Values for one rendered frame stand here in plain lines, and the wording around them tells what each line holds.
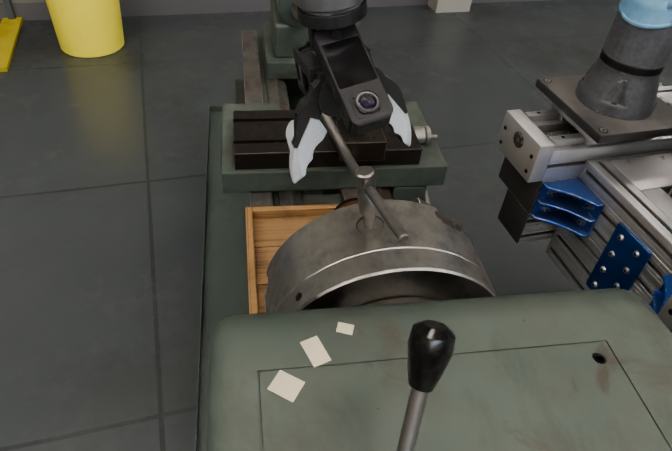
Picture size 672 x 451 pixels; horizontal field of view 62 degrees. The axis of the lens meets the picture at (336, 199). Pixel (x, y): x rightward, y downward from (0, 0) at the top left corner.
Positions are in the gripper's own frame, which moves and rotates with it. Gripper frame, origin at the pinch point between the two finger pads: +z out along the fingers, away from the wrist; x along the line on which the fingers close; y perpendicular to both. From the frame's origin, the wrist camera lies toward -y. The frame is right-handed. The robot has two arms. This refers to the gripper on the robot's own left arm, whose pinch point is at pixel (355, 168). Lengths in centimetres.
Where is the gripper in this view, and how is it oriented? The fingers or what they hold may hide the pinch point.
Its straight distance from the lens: 68.1
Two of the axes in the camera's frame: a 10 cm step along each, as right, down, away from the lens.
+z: 1.0, 7.4, 6.6
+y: -3.6, -5.9, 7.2
